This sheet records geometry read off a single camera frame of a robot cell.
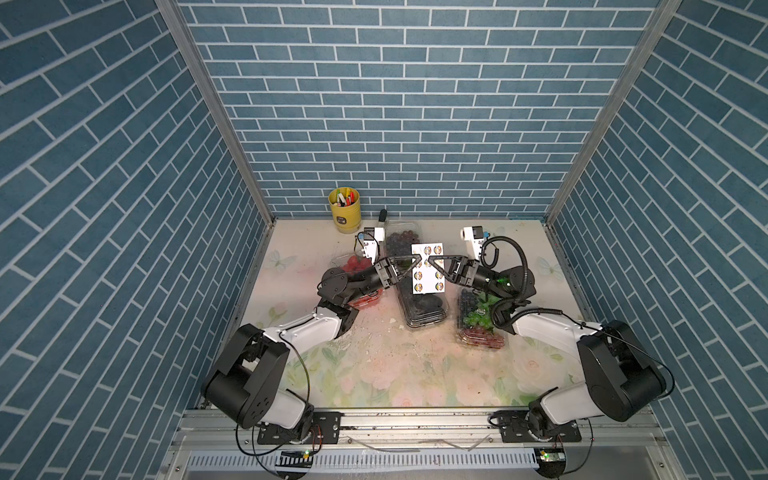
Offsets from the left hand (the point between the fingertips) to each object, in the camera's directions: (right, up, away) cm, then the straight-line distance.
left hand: (427, 269), depth 66 cm
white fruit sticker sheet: (0, -2, +2) cm, 3 cm away
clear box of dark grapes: (-6, +9, +40) cm, 42 cm away
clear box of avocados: (+1, -14, +25) cm, 29 cm away
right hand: (+2, 0, +1) cm, 2 cm away
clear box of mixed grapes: (+16, -18, +20) cm, 32 cm away
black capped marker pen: (-13, +17, +51) cm, 55 cm away
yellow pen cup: (-26, +18, +42) cm, 52 cm away
